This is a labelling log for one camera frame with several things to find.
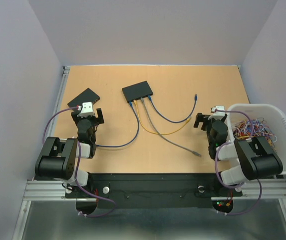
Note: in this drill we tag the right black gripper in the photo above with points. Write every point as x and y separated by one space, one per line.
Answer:
200 117

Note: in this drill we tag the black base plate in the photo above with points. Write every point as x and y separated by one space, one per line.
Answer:
151 191

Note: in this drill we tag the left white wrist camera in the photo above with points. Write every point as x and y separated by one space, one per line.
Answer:
87 110

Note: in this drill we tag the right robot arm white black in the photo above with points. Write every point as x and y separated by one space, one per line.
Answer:
240 160

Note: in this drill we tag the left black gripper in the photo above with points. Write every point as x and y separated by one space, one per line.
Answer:
76 119

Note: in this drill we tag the black network switch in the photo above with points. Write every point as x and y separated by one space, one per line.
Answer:
137 91
86 96

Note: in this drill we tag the white plastic bin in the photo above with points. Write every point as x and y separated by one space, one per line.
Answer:
245 120

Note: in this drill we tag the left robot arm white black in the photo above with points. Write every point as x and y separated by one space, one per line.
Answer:
57 157

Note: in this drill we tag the aluminium frame rail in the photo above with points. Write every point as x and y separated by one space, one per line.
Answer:
50 125

